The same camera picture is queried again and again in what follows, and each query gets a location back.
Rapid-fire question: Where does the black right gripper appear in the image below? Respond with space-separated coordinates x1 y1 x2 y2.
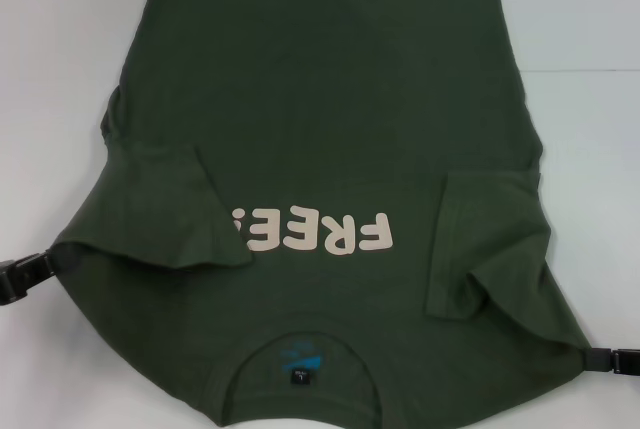
582 346 640 376

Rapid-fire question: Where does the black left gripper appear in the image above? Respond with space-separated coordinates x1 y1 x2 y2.
0 244 86 307

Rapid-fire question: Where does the dark green printed t-shirt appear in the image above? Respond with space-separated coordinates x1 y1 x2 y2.
52 0 594 429

